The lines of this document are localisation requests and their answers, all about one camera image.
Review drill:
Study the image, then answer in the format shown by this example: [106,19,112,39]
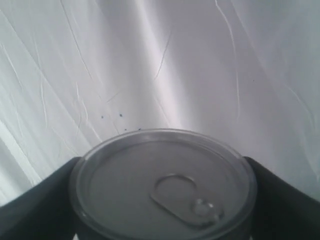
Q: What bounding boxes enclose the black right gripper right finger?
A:
[245,156,320,240]

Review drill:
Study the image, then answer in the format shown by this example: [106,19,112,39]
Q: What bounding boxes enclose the clear can dark contents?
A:
[69,129,257,240]

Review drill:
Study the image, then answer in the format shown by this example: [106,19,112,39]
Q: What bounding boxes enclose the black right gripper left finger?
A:
[0,157,80,240]

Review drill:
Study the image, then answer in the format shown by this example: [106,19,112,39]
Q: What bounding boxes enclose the white backdrop sheet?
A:
[0,0,320,205]

